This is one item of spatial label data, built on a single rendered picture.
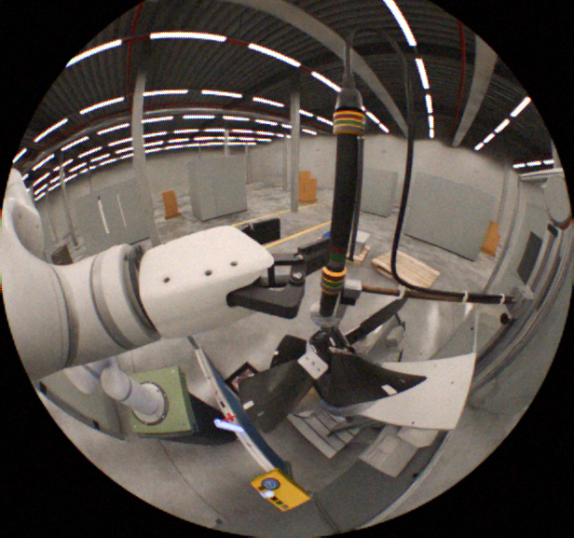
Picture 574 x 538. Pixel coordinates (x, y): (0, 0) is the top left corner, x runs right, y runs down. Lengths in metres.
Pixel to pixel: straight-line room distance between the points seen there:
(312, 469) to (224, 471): 0.69
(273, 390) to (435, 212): 5.65
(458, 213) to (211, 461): 6.60
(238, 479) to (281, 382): 1.39
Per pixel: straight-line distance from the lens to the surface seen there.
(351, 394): 0.35
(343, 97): 0.26
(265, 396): 0.58
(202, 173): 6.35
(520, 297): 0.66
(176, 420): 0.84
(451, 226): 5.86
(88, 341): 0.15
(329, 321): 0.36
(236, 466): 1.81
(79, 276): 0.15
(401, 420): 0.58
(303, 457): 1.75
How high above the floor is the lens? 1.74
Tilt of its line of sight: 28 degrees down
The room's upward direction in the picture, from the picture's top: straight up
